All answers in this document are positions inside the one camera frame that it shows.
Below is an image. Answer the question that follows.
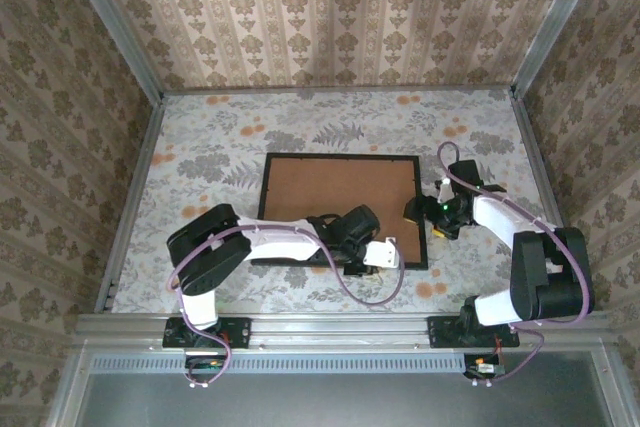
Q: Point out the long aluminium mounting rail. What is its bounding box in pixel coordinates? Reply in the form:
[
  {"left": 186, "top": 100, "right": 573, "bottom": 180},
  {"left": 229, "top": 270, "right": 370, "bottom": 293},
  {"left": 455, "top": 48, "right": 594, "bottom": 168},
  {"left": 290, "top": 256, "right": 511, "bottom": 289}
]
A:
[{"left": 74, "top": 310, "right": 614, "bottom": 354}]

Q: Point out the aluminium lower frame bar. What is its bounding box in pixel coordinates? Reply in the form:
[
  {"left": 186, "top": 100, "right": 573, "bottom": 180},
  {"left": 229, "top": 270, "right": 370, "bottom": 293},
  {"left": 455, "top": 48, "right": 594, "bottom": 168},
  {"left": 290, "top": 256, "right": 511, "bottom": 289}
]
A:
[
  {"left": 593, "top": 346, "right": 632, "bottom": 427},
  {"left": 47, "top": 341, "right": 96, "bottom": 427}
]

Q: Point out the right small circuit board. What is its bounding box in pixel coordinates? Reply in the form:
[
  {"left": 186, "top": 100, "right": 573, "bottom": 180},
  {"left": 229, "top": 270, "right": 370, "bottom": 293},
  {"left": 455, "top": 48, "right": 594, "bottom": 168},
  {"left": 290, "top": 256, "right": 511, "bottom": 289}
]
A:
[{"left": 463, "top": 352, "right": 504, "bottom": 381}]

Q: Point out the grey metal sheet panel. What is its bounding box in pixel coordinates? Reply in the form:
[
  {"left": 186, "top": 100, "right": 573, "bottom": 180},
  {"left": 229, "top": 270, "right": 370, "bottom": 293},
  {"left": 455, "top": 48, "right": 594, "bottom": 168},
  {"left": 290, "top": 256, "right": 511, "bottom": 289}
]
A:
[{"left": 77, "top": 371, "right": 614, "bottom": 427}]

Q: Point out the aluminium corner post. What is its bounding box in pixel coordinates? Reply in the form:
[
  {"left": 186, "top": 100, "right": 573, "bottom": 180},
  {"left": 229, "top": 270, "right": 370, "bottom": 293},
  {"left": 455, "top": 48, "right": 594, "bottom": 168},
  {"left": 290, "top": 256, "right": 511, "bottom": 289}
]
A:
[
  {"left": 509, "top": 0, "right": 612, "bottom": 98},
  {"left": 58, "top": 0, "right": 166, "bottom": 103}
]

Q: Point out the right aluminium table side rail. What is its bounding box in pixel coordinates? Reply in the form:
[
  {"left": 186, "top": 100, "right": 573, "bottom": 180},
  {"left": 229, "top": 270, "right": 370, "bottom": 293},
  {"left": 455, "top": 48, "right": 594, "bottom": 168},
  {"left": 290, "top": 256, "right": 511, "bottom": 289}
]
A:
[{"left": 510, "top": 91, "right": 592, "bottom": 312}]

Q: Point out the grey slotted cable duct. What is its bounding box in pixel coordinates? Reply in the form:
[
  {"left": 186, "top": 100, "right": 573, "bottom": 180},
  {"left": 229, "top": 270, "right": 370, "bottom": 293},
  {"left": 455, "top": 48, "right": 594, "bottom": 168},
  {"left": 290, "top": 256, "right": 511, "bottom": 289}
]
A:
[{"left": 89, "top": 351, "right": 469, "bottom": 374}]

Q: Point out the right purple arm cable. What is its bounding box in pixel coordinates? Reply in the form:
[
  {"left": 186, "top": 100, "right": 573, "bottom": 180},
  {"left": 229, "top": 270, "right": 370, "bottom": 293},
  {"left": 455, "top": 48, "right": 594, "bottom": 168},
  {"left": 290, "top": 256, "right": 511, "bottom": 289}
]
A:
[{"left": 436, "top": 140, "right": 595, "bottom": 388}]

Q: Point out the black picture frame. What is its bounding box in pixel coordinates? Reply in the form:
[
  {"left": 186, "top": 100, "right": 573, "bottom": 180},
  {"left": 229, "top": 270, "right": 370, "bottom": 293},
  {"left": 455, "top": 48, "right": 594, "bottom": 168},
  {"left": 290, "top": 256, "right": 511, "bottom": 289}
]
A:
[{"left": 251, "top": 152, "right": 430, "bottom": 271}]

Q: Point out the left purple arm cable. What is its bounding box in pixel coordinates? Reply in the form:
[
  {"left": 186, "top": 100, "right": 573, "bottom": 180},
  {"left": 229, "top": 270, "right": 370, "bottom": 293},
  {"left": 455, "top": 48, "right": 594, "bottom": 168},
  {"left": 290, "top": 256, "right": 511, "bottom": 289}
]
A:
[{"left": 169, "top": 224, "right": 406, "bottom": 389}]

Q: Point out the left aluminium table side rail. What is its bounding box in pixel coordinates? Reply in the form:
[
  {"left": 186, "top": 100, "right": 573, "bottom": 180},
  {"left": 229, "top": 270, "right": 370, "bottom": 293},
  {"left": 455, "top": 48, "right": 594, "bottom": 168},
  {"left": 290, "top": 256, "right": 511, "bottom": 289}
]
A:
[{"left": 93, "top": 94, "right": 169, "bottom": 313}]

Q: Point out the floral patterned table cover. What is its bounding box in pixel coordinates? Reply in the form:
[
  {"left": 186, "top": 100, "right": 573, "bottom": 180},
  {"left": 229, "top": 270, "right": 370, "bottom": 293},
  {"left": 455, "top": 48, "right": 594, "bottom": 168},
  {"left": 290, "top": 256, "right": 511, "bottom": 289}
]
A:
[{"left": 110, "top": 89, "right": 577, "bottom": 316}]

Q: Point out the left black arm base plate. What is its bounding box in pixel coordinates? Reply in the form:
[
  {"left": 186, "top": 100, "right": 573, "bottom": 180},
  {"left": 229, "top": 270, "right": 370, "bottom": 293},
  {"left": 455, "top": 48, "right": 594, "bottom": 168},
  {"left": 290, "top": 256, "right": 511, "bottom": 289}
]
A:
[{"left": 162, "top": 316, "right": 251, "bottom": 350}]

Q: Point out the left aluminium corner post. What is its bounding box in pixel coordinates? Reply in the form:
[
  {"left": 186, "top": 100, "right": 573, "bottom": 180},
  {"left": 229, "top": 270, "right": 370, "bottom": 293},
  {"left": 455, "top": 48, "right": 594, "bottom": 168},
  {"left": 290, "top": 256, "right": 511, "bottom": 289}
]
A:
[{"left": 58, "top": 0, "right": 166, "bottom": 103}]

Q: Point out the right aluminium corner post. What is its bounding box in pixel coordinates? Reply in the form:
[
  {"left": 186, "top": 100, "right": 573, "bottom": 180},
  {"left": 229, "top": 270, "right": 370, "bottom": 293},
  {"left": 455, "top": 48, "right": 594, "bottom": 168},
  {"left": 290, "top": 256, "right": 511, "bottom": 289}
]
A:
[{"left": 509, "top": 0, "right": 612, "bottom": 98}]

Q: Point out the left small circuit board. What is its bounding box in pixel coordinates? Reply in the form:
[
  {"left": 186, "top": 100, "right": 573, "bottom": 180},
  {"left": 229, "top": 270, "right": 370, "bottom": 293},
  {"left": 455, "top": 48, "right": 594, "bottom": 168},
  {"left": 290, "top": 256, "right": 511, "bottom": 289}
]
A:
[{"left": 184, "top": 354, "right": 226, "bottom": 382}]

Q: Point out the aluminium table side rail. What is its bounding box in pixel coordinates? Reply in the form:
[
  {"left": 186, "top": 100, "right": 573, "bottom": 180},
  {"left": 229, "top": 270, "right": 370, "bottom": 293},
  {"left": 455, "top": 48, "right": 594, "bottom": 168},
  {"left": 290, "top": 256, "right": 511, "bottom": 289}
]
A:
[
  {"left": 510, "top": 91, "right": 592, "bottom": 312},
  {"left": 93, "top": 94, "right": 169, "bottom": 313}
]

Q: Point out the brown backing board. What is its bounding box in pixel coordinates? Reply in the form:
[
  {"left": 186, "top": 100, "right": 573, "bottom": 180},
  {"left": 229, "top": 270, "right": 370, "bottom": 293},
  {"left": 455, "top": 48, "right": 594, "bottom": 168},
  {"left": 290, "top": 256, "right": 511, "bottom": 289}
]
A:
[{"left": 259, "top": 156, "right": 422, "bottom": 264}]

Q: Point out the small circuit board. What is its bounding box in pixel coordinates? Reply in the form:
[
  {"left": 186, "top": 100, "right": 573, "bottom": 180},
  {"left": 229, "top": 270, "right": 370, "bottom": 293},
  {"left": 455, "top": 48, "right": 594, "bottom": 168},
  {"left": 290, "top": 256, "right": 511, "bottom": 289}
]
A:
[
  {"left": 184, "top": 354, "right": 226, "bottom": 382},
  {"left": 463, "top": 352, "right": 504, "bottom": 381}
]

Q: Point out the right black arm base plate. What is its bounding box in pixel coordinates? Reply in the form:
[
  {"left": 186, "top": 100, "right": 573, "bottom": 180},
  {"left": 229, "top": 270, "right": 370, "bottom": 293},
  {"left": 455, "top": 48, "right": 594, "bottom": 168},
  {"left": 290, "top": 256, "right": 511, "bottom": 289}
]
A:
[{"left": 427, "top": 315, "right": 521, "bottom": 350}]

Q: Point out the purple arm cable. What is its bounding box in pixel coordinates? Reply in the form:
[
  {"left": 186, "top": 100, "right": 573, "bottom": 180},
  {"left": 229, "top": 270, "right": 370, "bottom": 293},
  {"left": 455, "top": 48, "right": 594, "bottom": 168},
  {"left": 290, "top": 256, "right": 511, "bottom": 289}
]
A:
[
  {"left": 169, "top": 224, "right": 406, "bottom": 389},
  {"left": 436, "top": 140, "right": 595, "bottom": 388}
]

